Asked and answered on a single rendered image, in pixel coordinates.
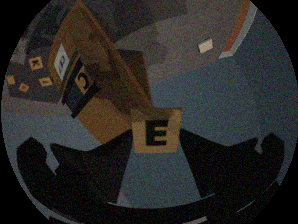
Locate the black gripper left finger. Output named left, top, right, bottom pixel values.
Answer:
left=51, top=129, right=133, bottom=204

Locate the white label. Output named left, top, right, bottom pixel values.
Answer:
left=55, top=44, right=69, bottom=81

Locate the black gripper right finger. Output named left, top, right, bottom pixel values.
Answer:
left=180, top=129, right=258, bottom=198

